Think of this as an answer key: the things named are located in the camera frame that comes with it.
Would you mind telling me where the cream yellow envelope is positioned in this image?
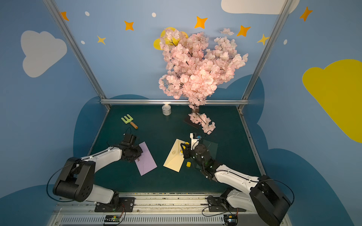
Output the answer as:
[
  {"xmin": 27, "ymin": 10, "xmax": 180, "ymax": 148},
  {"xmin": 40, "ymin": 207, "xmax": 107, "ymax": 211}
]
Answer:
[{"xmin": 163, "ymin": 139, "xmax": 188, "ymax": 172}]

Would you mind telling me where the purple envelope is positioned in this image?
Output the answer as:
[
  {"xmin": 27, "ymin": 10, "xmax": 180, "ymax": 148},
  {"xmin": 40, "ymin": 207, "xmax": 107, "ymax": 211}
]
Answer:
[{"xmin": 135, "ymin": 142, "xmax": 157, "ymax": 176}]

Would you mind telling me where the dark green envelope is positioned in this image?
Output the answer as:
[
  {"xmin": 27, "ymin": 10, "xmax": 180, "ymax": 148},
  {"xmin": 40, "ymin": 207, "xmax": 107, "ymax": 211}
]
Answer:
[{"xmin": 203, "ymin": 140, "xmax": 218, "ymax": 159}]

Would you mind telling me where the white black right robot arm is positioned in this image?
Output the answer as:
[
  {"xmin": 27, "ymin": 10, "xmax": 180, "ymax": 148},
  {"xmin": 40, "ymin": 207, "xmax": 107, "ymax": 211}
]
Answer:
[{"xmin": 180, "ymin": 144, "xmax": 293, "ymax": 226}]

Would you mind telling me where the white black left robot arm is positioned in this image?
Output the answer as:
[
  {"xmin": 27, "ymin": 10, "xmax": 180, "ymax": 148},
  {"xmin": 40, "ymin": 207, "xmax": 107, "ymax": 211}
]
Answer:
[{"xmin": 52, "ymin": 133, "xmax": 143, "ymax": 204}]

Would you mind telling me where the silver tin can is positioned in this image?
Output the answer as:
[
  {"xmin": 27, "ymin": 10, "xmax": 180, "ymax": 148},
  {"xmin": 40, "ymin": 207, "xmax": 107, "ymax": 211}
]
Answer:
[{"xmin": 162, "ymin": 104, "xmax": 172, "ymax": 116}]

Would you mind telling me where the left green circuit board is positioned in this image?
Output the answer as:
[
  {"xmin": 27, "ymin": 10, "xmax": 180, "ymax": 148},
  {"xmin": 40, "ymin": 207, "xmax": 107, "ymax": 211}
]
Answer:
[{"xmin": 104, "ymin": 215, "xmax": 122, "ymax": 225}]

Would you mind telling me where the green circuit board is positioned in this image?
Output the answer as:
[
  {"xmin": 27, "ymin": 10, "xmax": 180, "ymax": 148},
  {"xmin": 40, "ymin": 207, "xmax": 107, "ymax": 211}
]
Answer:
[
  {"xmin": 223, "ymin": 215, "xmax": 238, "ymax": 226},
  {"xmin": 104, "ymin": 215, "xmax": 122, "ymax": 225}
]

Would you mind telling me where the right green circuit board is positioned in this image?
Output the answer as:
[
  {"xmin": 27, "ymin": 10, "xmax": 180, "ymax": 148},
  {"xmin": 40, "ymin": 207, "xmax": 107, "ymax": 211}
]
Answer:
[{"xmin": 223, "ymin": 215, "xmax": 238, "ymax": 226}]

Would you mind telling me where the pink cherry blossom tree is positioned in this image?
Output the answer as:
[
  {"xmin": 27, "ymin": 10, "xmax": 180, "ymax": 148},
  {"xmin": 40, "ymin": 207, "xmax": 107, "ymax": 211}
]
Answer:
[{"xmin": 158, "ymin": 28, "xmax": 248, "ymax": 135}]

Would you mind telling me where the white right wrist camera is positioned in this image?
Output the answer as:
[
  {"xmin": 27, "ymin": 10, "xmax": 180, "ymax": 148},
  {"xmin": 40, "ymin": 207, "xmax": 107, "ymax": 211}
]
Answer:
[{"xmin": 190, "ymin": 133, "xmax": 202, "ymax": 150}]

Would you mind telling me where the yellow-green garden fork wooden handle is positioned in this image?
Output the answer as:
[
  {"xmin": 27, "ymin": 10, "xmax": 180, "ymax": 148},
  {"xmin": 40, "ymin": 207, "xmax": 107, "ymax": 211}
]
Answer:
[{"xmin": 121, "ymin": 114, "xmax": 138, "ymax": 130}]

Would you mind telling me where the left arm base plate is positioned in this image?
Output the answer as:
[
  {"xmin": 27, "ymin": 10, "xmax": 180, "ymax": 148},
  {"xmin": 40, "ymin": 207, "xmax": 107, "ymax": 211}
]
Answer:
[{"xmin": 94, "ymin": 197, "xmax": 135, "ymax": 213}]

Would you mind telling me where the aluminium front mounting rail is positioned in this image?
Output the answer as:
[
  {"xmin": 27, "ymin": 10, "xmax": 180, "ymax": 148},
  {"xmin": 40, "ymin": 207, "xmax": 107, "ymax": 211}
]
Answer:
[{"xmin": 48, "ymin": 193, "xmax": 266, "ymax": 226}]

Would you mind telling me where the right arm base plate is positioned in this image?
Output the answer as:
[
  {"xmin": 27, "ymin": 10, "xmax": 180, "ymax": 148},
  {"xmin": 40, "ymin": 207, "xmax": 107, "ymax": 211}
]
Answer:
[{"xmin": 206, "ymin": 196, "xmax": 246, "ymax": 212}]

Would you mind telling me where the left aluminium frame post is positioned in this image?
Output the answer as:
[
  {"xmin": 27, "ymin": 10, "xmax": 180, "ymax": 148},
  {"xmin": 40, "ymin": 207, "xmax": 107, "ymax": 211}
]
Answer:
[{"xmin": 43, "ymin": 0, "xmax": 107, "ymax": 99}]

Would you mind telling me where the aluminium frame post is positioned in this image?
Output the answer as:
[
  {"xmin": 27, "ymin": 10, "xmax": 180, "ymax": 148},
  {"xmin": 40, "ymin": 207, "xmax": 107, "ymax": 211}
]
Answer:
[
  {"xmin": 242, "ymin": 0, "xmax": 293, "ymax": 101},
  {"xmin": 43, "ymin": 0, "xmax": 107, "ymax": 99}
]

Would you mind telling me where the right aluminium frame post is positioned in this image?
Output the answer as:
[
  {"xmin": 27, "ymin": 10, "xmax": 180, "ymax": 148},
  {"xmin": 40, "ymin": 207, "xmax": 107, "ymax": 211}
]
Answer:
[{"xmin": 242, "ymin": 0, "xmax": 293, "ymax": 101}]

